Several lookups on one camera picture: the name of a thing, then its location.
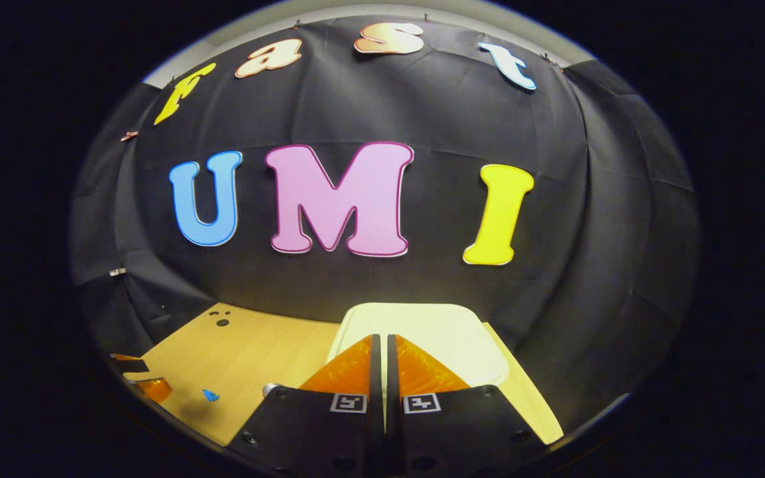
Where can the blue paper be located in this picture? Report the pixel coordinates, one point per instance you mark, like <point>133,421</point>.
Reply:
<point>210,396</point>

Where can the small orange clip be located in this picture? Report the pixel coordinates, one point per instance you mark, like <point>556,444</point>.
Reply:
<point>129,135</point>

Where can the black backdrop cloth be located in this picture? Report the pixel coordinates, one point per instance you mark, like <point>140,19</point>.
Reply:
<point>455,99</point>

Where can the wooden desktop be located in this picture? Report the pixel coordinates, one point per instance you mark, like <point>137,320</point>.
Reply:
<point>256,352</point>

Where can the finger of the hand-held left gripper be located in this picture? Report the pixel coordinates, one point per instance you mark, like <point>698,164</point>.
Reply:
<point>153,389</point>
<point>129,362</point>

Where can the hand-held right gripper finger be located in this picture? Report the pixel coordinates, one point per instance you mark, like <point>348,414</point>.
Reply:
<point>376,378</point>
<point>391,378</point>

